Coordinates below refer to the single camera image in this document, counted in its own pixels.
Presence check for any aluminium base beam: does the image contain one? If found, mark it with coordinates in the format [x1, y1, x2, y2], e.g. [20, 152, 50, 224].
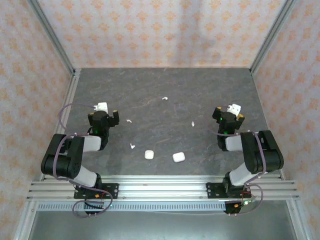
[27, 174, 301, 201]

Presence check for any grey metal sheet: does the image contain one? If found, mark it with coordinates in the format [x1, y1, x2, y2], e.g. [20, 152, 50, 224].
[24, 210, 301, 240]

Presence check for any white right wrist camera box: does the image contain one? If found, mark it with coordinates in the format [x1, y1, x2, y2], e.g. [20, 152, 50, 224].
[226, 103, 242, 117]

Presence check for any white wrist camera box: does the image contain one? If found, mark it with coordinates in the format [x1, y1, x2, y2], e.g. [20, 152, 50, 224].
[93, 101, 109, 114]
[226, 103, 242, 117]

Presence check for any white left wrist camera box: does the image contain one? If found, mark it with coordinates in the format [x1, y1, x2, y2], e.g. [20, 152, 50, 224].
[93, 101, 109, 114]

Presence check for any aluminium table side rail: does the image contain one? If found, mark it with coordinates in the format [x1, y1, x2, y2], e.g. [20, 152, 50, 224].
[38, 68, 82, 182]

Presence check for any aluminium corner post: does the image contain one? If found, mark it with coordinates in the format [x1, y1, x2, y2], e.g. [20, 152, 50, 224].
[249, 0, 300, 75]
[26, 0, 77, 76]

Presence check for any slotted grey cable duct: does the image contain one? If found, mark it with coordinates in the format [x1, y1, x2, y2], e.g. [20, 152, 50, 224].
[37, 201, 226, 212]

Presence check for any aluminium frame leg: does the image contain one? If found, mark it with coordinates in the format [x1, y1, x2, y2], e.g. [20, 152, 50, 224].
[286, 199, 310, 240]
[13, 199, 38, 240]

